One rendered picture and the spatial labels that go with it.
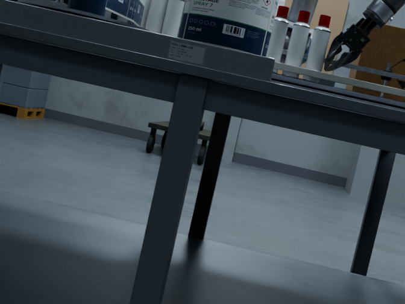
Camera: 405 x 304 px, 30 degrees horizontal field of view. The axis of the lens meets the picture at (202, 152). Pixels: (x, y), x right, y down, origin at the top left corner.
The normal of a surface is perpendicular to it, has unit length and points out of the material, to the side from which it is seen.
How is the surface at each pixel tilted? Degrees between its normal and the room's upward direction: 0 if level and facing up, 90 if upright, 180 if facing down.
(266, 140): 90
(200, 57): 90
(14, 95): 90
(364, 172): 90
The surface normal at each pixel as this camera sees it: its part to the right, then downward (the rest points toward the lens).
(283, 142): -0.12, 0.06
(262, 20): 0.67, 0.21
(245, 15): 0.35, 0.15
